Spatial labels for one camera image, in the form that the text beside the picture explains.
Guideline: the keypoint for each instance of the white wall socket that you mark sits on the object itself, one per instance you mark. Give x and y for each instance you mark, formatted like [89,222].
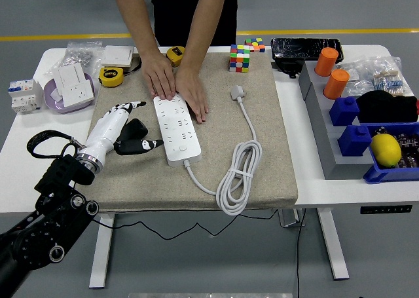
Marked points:
[78,94]

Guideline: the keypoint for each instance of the blue plastic bin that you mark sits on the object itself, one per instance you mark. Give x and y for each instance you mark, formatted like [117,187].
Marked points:
[379,175]

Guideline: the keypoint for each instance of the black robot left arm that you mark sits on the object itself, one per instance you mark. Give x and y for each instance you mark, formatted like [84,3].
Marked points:
[55,209]

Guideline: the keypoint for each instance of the purple bowl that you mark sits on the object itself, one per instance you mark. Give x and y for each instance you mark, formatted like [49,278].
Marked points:
[54,107]

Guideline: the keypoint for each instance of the person's right forearm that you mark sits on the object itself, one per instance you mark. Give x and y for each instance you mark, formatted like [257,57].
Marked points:
[137,19]

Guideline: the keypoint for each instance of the black table control panel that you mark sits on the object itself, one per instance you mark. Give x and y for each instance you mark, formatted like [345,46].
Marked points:
[386,209]

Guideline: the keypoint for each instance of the clear bag of small parts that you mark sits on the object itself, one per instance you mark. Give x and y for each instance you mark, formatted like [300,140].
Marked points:
[357,82]

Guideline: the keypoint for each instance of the large yellow tape measure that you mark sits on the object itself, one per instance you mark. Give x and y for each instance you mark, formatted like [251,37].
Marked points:
[111,77]

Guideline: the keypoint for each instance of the dark circuit boards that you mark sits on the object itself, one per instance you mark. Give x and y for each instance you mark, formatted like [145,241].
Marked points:
[409,150]

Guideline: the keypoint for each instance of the person's left hand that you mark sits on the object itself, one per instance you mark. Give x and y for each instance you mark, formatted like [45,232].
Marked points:
[193,91]

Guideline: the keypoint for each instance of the clear bag of screws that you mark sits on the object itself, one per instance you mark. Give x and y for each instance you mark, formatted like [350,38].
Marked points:
[82,54]

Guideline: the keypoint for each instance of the yellow lemon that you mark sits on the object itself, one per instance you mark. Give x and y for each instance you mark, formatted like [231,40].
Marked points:
[385,150]

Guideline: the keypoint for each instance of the grey stepped block holder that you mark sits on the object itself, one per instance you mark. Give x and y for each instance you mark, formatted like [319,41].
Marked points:
[330,160]

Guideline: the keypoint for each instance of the glossy black tray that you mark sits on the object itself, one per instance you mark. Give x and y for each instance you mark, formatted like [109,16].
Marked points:
[304,47]

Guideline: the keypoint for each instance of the clear bag of resistors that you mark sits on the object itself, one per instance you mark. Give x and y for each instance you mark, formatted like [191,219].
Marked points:
[391,78]

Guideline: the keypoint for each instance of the small black holder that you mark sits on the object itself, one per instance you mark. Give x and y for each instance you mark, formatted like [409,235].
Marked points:
[288,68]

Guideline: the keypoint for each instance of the black cloth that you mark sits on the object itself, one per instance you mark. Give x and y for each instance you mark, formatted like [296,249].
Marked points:
[386,107]

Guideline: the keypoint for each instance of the small colourful puzzle cube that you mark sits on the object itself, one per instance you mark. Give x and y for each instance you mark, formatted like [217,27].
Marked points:
[255,45]

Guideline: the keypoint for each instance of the person's right hand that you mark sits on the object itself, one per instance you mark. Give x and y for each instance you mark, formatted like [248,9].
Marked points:
[160,77]

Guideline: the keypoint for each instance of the blue block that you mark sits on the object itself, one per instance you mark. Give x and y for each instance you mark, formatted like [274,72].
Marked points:
[354,142]
[343,111]

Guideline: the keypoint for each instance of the white table leg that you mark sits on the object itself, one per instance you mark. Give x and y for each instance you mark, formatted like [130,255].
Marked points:
[99,262]
[334,245]

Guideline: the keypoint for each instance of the black plug adapter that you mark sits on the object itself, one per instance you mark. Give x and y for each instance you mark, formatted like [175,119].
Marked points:
[135,129]

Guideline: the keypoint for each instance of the white switch panel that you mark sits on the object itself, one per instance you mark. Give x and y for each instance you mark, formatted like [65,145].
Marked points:
[68,75]

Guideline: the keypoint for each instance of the orange cylinder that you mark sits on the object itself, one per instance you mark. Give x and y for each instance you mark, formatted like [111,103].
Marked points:
[325,62]
[336,85]

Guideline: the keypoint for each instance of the person's torso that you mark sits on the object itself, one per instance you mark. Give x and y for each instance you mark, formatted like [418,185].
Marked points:
[170,13]

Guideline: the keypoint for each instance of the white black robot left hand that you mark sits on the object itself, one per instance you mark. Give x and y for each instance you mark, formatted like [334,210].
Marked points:
[104,129]

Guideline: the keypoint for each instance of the grey-brown mat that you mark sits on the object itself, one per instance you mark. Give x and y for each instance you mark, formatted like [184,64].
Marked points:
[147,180]

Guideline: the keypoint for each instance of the grey under-table bracket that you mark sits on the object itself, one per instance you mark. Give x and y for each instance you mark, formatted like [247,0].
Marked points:
[288,218]

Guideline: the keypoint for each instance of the white power strip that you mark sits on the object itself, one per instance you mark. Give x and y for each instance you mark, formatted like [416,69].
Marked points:
[176,131]

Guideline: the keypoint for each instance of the white wall switch plate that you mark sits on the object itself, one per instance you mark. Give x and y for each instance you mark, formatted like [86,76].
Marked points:
[116,55]

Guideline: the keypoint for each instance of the large colourful puzzle cube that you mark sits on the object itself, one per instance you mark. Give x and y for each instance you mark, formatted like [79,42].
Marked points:
[239,59]

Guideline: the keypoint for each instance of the white circuit breaker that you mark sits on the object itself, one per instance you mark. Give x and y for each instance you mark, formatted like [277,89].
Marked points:
[24,96]

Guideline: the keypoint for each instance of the small yellow tape measure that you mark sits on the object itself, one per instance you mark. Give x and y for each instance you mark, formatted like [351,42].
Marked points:
[175,56]

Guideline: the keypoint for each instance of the person's left forearm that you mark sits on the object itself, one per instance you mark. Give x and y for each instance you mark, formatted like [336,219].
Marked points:
[204,23]

